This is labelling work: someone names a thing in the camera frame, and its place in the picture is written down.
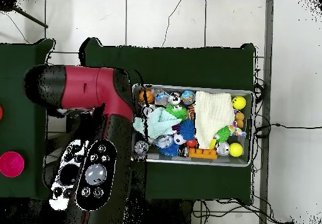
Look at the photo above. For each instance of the pink disc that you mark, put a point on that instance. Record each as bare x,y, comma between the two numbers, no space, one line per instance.
11,164

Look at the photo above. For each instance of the mint green cloth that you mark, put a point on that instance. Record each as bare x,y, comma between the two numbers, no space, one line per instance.
158,123

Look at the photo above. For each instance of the silver can with open top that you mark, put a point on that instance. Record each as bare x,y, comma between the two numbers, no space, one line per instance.
175,98

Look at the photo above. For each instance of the black tripod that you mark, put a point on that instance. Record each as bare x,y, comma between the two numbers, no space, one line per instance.
7,5

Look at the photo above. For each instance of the blue spiky ball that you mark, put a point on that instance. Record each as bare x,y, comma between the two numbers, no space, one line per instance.
170,150
188,129

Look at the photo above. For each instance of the green spiky ball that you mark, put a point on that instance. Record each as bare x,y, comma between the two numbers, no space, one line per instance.
224,133

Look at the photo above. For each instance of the red disc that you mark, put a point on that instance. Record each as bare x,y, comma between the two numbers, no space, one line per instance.
1,113

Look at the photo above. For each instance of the orange toy brick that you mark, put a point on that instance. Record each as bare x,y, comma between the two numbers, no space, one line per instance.
203,154

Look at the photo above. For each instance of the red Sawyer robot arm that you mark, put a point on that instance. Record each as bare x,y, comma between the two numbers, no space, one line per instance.
95,88

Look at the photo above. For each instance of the orange plush toy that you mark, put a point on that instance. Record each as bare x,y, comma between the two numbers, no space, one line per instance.
239,118

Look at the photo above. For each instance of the cream yellow cloth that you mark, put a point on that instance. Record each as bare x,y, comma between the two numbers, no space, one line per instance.
211,118

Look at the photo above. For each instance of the small red ball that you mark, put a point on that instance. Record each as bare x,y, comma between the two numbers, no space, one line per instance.
191,143

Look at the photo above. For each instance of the small white ball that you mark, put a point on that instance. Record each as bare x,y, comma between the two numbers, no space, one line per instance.
141,147

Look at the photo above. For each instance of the small soccer ball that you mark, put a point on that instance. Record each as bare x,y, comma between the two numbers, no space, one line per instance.
179,139

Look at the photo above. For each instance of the small orange basketball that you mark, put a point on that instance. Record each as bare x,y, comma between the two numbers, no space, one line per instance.
146,96

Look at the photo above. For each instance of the clear mesh bin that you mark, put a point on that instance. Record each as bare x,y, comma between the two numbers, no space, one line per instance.
246,158

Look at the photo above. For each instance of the side table with green cloth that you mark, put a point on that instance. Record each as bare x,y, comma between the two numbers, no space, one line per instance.
20,143

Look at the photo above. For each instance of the green fuzzy toy with eyes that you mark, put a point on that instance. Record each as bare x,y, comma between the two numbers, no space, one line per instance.
177,112

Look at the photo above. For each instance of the yellow smiley ball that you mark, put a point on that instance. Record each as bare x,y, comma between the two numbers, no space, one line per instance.
238,102

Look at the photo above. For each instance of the globe print ball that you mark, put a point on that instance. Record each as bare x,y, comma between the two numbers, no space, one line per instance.
188,96

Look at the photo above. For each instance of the plain yellow ball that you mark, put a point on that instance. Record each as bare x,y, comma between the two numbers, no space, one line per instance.
236,149

